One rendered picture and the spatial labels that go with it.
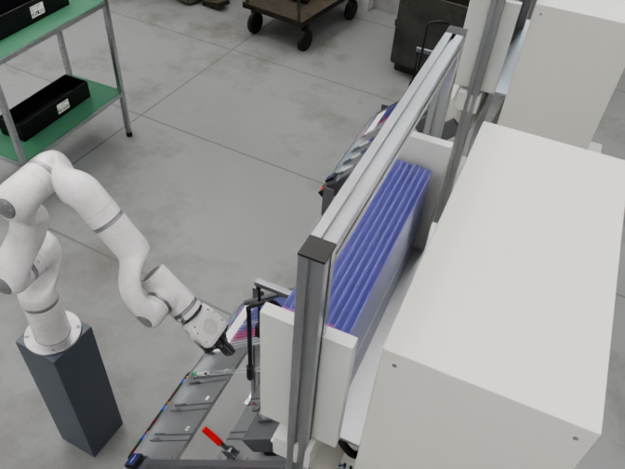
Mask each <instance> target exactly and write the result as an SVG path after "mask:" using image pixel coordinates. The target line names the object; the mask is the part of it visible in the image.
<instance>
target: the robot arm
mask: <svg viewBox="0 0 625 469"><path fill-rule="evenodd" d="M55 192H56V194H57V196H58V197H59V199H60V200H61V201H62V202H63V203H64V204H66V205H68V206H69V207H71V208H73V209H74V210H75V211H76V212H77V213H78V215H79V216H80V217H81V218H82V219H83V220H84V221H85V222H86V224H87V225H88V226H89V227H90V228H91V229H92V230H93V232H94V233H95V234H96V235H97V236H98V237H99V238H100V239H101V241H102V242H103V243H104V244H105V245H106V246H107V247H108V248H109V249H110V250H111V252H112V253H113V254H114V255H115V256H116V257H117V259H118V260H119V272H118V287H119V291H120V295H121V298H122V300H123V302H124V303H125V305H126V306H127V308H128V309H129V310H130V311H131V313H132V314H133V315H134V316H135V317H136V318H137V319H138V320H139V321H140V322H141V323H142V324H143V325H145V326H146V327H148V328H155V327H157V326H159V325H160V324H161V323H162V322H163V320H164V319H165V318H166V316H167V315H168V314H170V315H172V316H173V317H174V318H175V320H176V321H178V322H181V324H182V325H181V326H182V328H183V329H184V331H185V332H186V333H187V335H188V336H189V337H190V339H191V340H192V341H193V342H194V343H195V344H196V345H197V346H198V347H199V348H200V349H203V350H204V352H205V353H206V354H209V353H211V352H212V351H213V350H214V349H219V350H220V351H221V352H222V353H223V354H224V355H226V356H230V355H233V353H235V350H234V349H233V347H232V346H231V345H230V344H229V343H228V342H227V341H228V339H227V338H226V331H227V328H228V325H227V321H226V320H225V319H224V318H223V317H222V316H221V315H219V314H218V313H217V312H216V311H215V310H213V309H212V308H210V307H209V306H208V305H206V304H205V303H203V302H202V303H201V302H200V301H199V300H198V299H197V298H196V297H195V296H194V295H193V294H192V293H191V292H190V291H189V290H188V289H187V288H186V287H185V286H184V285H183V284H182V283H181V282H180V281H179V280H178V279H177V278H176V277H175V276H174V275H173V274H172V273H171V272H170V271H169V270H168V269H167V268H166V267H165V266H164V265H163V264H160V265H158V266H156V267H155V268H153V269H152V270H151V271H150V272H149V273H148V274H147V275H146V276H145V277H144V278H143V280H142V282H140V277H141V271H142V268H143V265H144V263H145V261H146V259H147V257H148V255H149V252H150V245H149V243H148V241H147V240H146V238H145V237H144V236H143V235H142V233H141V232H140V231H139V230H138V228H137V227H136V226H135V225H134V223H133V222H132V221H131V220H130V219H129V217H128V216H127V215H126V213H125V212H124V211H123V210H122V209H121V208H120V207H119V206H118V205H117V204H116V202H115V201H114V200H113V199H112V197H111V196H110V195H109V194H108V193H107V191H106V190H105V189H104V188H103V187H102V186H101V184H100V183H99V182H98V181H97V180H96V179H95V178H93V177H92V176H91V175H89V174H87V173H85V172H84V171H81V170H78V169H74V168H73V165H72V163H71V162H70V160H69V159H68V158H67V157H66V156H65V155H64V154H63V153H61V152H59V151H55V150H50V151H45V152H42V153H40V154H38V155H37V156H35V157H34V158H33V159H31V160H30V161H29V162H28V163H27V164H25V165H24V166H23V167H21V168H20V169H19V170H18V171H16V172H15V173H14V174H13V175H12V176H10V177H9V178H8V179H7V180H6V181H4V182H3V183H2V184H1V185H0V216H1V217H3V218H4V219H6V220H8V221H9V229H8V233H7V236H6V238H5V240H4V242H3V244H2V246H1V247H0V292H1V293H4V294H6V295H17V296H18V300H19V303H20V306H21V309H22V311H23V312H24V315H25V317H26V319H27V321H28V324H29V326H28V328H26V330H25V333H24V342H25V345H26V347H27V348H28V349H29V351H31V352H32V353H34V354H36V355H43V356H50V355H58V354H61V353H63V352H65V351H67V350H68V349H70V348H71V347H72V346H73V345H75V343H76V342H77V341H78V339H79V338H80V336H81V333H82V325H81V322H80V320H79V318H78V317H77V316H76V315H74V314H73V313H70V312H67V311H65V310H64V307H63V304H62V301H61V299H60V295H59V292H58V290H57V287H56V282H57V279H58V275H59V271H60V265H61V257H62V252H61V246H60V242H59V240H58V239H57V237H56V236H54V235H53V234H52V233H51V232H49V231H48V230H47V227H48V221H49V217H48V212H47V209H46V208H45V207H44V206H43V205H42V204H43V203H44V202H45V201H46V200H47V199H48V198H49V197H50V196H51V195H52V194H54V193H55ZM141 287H143V288H144V289H145V290H146V291H147V293H148V295H147V297H145V295H144V293H143V291H142V288H141ZM218 340H219V341H218Z"/></svg>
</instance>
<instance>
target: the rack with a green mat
mask: <svg viewBox="0 0 625 469"><path fill-rule="evenodd" d="M100 9H102V11H103V17H104V21H105V26H106V31H107V36H108V41H109V46H110V50H111V55H112V61H113V69H114V74H115V80H116V85H117V88H115V87H109V86H106V85H103V84H101V83H98V82H94V81H91V80H88V79H85V78H83V77H80V76H76V75H73V73H72V69H71V64H70V61H69V57H68V53H67V49H66V46H65V42H64V38H63V34H62V31H63V30H65V29H66V28H68V27H70V26H72V25H74V24H75V23H77V22H78V21H80V20H82V19H84V18H86V17H88V16H89V15H91V14H93V13H95V12H96V11H98V10H100ZM53 35H56V36H57V39H58V43H59V47H60V54H61V57H62V61H63V65H64V68H65V72H66V74H67V75H70V76H74V77H77V78H80V79H83V80H86V81H87V84H88V88H89V93H90V97H89V98H88V99H86V100H84V101H83V102H81V103H80V104H79V105H77V106H76V107H74V108H73V109H71V111H70V112H68V113H67V114H65V115H63V116H62V117H61V118H59V119H58V120H56V121H55V122H53V123H52V124H51V125H49V126H48V127H46V128H44V129H43V130H42V131H40V132H39V133H37V134H36V135H35V136H33V137H32V138H30V139H29V140H27V141H26V142H25V141H20V139H19V136H18V133H17V130H16V128H15V125H14V122H13V119H12V116H11V113H10V111H9V108H8V106H7V101H6V98H5V95H4V92H3V89H2V87H1V84H0V110H1V113H2V115H3V117H4V120H5V123H6V126H7V130H8V133H9V136H10V137H9V136H7V135H5V134H2V131H1V128H0V159H1V160H3V161H6V162H8V163H10V164H13V165H16V166H18V167H21V168H22V167H23V166H24V165H25V164H27V163H28V162H29V161H30V160H31V159H33V158H34V157H35V156H37V155H38V154H40V153H42V152H45V151H49V150H51V149H52V148H54V147H55V146H56V145H58V144H59V143H60V142H62V141H63V140H65V139H66V138H67V137H69V136H70V135H71V134H73V133H74V132H75V131H76V130H77V129H79V128H80V127H82V126H83V125H84V124H86V123H87V122H88V121H90V120H91V119H92V118H94V117H95V116H96V115H98V114H99V113H101V112H102V111H104V110H105V109H106V108H108V107H109V106H110V105H112V104H113V103H114V102H116V101H117V100H120V104H121V109H122V114H123V118H124V124H125V129H126V136H127V137H132V130H131V125H130V120H129V115H128V109H127V105H126V95H125V90H124V85H123V80H122V75H121V70H120V64H119V59H118V54H117V49H116V43H115V39H114V33H113V24H112V19H111V13H110V9H109V3H108V0H69V5H68V6H66V7H63V8H61V9H60V10H58V11H56V12H54V13H52V14H50V15H48V16H46V17H44V18H42V19H40V20H39V21H37V22H35V23H33V24H31V25H29V26H27V27H25V28H23V29H22V30H20V31H18V32H16V33H14V34H12V35H10V36H8V37H6V38H4V39H3V40H1V41H0V65H2V64H4V63H6V62H7V61H9V60H12V59H13V58H15V57H17V56H19V55H20V54H21V53H23V52H25V51H27V50H28V49H30V48H32V47H35V46H36V45H38V44H40V43H42V42H43V41H45V40H47V39H48V38H50V37H51V36H53Z"/></svg>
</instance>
